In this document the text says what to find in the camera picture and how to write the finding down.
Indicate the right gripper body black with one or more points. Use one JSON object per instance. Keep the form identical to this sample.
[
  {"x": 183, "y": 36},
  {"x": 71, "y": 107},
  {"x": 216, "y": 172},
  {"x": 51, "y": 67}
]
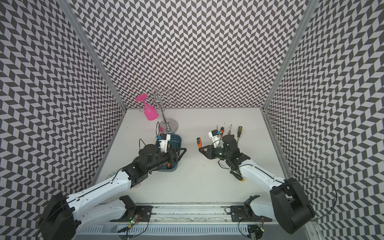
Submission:
[{"x": 220, "y": 153}]

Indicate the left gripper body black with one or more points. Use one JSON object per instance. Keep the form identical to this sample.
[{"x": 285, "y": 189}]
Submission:
[{"x": 162, "y": 158}]

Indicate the orange handled screwdriver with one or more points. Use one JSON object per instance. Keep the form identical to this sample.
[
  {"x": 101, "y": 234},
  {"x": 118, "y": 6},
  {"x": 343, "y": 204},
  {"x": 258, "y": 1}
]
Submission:
[{"x": 200, "y": 145}]

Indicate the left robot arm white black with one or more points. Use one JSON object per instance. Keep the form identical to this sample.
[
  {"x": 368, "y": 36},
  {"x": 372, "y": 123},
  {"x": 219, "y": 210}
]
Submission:
[{"x": 66, "y": 216}]

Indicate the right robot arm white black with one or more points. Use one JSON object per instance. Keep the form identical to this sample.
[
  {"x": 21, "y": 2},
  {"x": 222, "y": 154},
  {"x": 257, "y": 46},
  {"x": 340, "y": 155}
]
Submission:
[{"x": 288, "y": 205}]

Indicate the black yellow far screwdriver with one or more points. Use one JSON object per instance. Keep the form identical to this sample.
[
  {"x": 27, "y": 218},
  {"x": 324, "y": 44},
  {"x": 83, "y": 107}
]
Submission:
[{"x": 239, "y": 132}]

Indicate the black yellow long screwdriver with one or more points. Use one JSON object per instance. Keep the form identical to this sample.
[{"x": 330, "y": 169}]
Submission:
[{"x": 237, "y": 176}]

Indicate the chrome glass holder stand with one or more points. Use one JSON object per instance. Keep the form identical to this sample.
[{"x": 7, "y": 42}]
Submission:
[{"x": 160, "y": 97}]

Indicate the yellow patterned plate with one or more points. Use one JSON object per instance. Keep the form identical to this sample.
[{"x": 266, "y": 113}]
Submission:
[{"x": 111, "y": 175}]

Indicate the pink plastic wine glass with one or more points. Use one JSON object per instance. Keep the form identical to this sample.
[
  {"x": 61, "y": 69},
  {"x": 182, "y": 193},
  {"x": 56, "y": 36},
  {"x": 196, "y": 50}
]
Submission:
[{"x": 148, "y": 108}]

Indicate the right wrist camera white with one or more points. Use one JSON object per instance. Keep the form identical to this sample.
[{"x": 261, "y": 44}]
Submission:
[{"x": 215, "y": 136}]

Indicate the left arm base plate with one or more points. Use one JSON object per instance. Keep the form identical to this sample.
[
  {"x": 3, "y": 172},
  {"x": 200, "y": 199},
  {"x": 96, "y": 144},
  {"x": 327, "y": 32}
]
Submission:
[{"x": 142, "y": 212}]

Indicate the aluminium front rail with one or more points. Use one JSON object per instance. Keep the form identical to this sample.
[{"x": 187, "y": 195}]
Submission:
[{"x": 186, "y": 214}]

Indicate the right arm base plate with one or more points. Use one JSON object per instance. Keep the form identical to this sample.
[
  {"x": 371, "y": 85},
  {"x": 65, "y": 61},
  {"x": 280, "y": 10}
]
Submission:
[{"x": 243, "y": 213}]

